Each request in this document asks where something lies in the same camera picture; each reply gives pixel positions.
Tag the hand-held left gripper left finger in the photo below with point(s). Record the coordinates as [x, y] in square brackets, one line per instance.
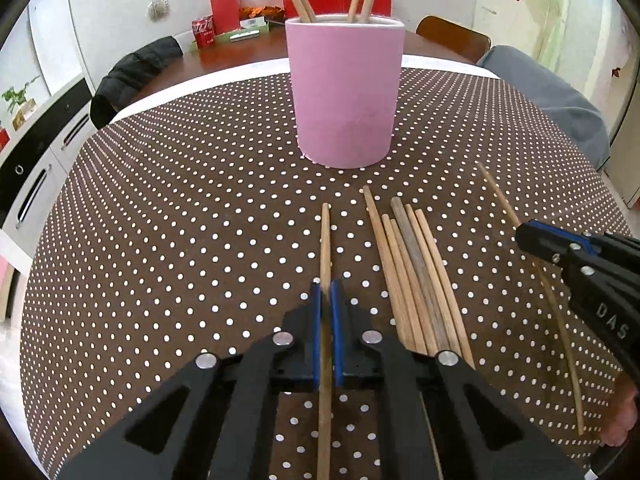
[314, 340]

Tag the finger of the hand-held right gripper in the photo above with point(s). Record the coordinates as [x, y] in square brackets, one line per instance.
[537, 240]
[565, 235]

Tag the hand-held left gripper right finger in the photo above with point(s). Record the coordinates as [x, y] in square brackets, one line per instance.
[338, 340]

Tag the thin curved wooden chopstick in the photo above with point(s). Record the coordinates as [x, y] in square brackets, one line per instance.
[560, 325]

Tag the pile of wooden chopsticks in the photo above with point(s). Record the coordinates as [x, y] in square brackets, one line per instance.
[400, 285]

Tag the dark grey-brown chopstick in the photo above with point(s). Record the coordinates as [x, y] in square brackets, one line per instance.
[420, 275]

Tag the pink cylindrical cup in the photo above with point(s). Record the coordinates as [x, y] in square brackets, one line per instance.
[345, 95]

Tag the person's right hand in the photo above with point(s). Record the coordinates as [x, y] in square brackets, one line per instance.
[625, 410]

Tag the brown polka dot tablecloth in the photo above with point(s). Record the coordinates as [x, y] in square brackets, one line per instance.
[200, 235]

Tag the brown wooden chair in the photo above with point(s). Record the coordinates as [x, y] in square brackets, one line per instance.
[452, 37]

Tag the light green curtain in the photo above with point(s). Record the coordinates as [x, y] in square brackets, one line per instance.
[555, 10]

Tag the green tray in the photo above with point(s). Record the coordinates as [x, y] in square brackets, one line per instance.
[245, 35]

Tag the black jacket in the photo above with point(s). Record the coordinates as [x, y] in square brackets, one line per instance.
[135, 75]

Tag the white and black sideboard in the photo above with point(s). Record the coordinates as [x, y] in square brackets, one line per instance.
[45, 160]

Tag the red drink carton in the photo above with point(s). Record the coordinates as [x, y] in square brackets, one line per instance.
[202, 30]

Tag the red envelope box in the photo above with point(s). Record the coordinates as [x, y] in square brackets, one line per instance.
[225, 7]

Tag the small potted plant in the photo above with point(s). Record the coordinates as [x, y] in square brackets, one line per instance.
[17, 97]

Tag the grey hanging wall ornament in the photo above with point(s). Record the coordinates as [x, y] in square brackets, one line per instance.
[157, 7]

